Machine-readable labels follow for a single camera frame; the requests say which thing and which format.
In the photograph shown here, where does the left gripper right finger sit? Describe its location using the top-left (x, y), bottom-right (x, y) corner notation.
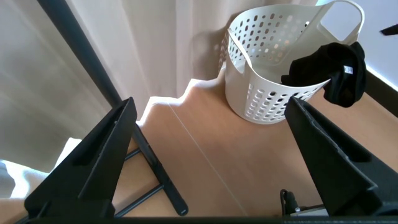
top-left (283, 95), bottom-right (398, 217)

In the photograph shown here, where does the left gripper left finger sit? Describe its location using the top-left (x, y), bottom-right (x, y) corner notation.
top-left (24, 96), bottom-right (138, 218)

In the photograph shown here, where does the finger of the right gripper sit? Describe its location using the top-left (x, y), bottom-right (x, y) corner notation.
top-left (379, 23), bottom-right (398, 37)

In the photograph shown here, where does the black garment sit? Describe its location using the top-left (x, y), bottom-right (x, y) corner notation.
top-left (280, 41), bottom-right (368, 108)

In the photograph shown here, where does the white laundry basket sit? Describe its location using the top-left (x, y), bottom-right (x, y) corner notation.
top-left (223, 0), bottom-right (366, 126)

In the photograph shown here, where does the black clothes rack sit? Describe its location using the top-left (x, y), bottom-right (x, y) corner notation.
top-left (36, 0), bottom-right (190, 218)

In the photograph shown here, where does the beige curtain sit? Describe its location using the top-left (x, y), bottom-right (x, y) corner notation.
top-left (0, 159), bottom-right (49, 200)
top-left (0, 0), bottom-right (318, 174)

